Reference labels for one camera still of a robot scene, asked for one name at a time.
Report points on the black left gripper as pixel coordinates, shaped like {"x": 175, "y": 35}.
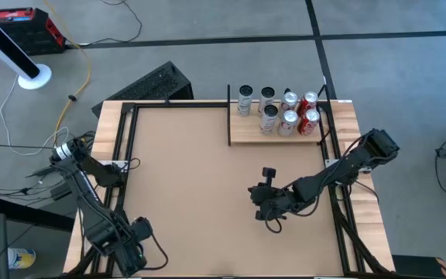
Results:
{"x": 130, "y": 257}

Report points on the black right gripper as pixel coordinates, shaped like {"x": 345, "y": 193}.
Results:
{"x": 281, "y": 199}

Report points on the white pink Celsius can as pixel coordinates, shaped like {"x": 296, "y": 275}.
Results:
{"x": 268, "y": 122}
{"x": 266, "y": 95}

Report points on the silver Diet Coke can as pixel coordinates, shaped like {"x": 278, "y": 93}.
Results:
{"x": 289, "y": 100}
{"x": 287, "y": 124}

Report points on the red Star Wars Coca-Cola can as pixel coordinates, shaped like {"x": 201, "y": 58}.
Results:
{"x": 309, "y": 100}
{"x": 308, "y": 126}

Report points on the white blue Celsius can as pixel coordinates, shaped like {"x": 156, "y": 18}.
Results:
{"x": 244, "y": 104}

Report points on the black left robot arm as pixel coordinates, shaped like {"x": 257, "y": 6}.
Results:
{"x": 91, "y": 209}

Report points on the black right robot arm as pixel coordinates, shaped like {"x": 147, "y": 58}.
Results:
{"x": 347, "y": 166}

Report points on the white yellow paper cup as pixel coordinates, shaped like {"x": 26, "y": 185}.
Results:
{"x": 21, "y": 258}

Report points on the black desk foot bar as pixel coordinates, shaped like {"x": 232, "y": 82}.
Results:
{"x": 29, "y": 214}

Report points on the black mesh-top computer tower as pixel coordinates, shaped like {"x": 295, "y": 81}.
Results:
{"x": 149, "y": 85}

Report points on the black box orange striped edge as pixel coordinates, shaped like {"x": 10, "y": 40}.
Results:
{"x": 416, "y": 267}

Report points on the black red plastic crate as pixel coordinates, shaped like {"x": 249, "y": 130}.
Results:
{"x": 25, "y": 33}

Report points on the black white tower stand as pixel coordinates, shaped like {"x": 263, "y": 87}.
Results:
{"x": 2, "y": 42}

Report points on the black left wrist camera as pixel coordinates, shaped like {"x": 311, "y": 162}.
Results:
{"x": 142, "y": 228}

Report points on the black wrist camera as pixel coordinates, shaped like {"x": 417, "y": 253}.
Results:
{"x": 142, "y": 228}
{"x": 269, "y": 172}

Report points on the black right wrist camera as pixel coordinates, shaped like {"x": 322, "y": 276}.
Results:
{"x": 269, "y": 172}

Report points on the wooden shelf with black frame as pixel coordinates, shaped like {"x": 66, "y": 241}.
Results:
{"x": 246, "y": 133}

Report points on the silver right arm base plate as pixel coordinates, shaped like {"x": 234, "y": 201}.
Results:
{"x": 330, "y": 162}

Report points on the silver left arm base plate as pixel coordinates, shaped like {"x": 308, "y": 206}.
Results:
{"x": 119, "y": 164}

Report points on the black aluminium table frame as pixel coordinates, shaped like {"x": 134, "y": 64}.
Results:
{"x": 192, "y": 104}

